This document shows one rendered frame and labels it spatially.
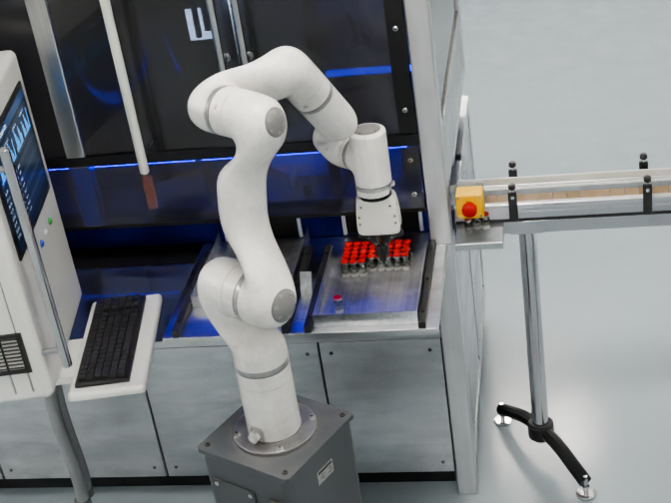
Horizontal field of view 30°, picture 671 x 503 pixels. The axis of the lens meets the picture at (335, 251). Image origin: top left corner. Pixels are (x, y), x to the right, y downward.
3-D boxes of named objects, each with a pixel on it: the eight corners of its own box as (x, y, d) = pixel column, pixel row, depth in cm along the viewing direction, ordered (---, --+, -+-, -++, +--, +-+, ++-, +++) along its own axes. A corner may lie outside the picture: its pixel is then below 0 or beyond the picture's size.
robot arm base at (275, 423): (284, 466, 269) (270, 397, 260) (216, 442, 279) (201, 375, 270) (334, 416, 282) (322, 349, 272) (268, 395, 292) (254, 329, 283)
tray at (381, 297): (333, 256, 340) (331, 246, 338) (428, 252, 335) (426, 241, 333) (314, 326, 311) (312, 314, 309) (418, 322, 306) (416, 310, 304)
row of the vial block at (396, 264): (343, 269, 333) (341, 254, 331) (410, 265, 330) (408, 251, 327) (342, 273, 331) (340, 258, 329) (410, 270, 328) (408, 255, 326)
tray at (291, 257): (220, 242, 356) (218, 232, 354) (310, 238, 351) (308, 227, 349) (193, 307, 327) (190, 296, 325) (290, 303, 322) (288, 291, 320)
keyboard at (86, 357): (97, 304, 350) (95, 296, 349) (146, 297, 349) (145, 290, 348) (75, 388, 315) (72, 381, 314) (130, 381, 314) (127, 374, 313)
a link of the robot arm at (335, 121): (263, 103, 269) (331, 173, 292) (318, 115, 259) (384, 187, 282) (282, 68, 271) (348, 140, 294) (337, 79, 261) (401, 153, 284)
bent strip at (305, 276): (303, 290, 327) (300, 270, 324) (314, 289, 326) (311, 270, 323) (295, 320, 315) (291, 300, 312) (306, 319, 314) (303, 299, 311)
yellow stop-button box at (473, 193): (458, 207, 338) (455, 183, 335) (484, 205, 337) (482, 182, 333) (456, 220, 332) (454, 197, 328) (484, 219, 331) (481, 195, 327)
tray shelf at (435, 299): (205, 249, 358) (203, 243, 357) (448, 236, 345) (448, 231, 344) (163, 344, 317) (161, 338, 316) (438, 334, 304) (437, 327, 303)
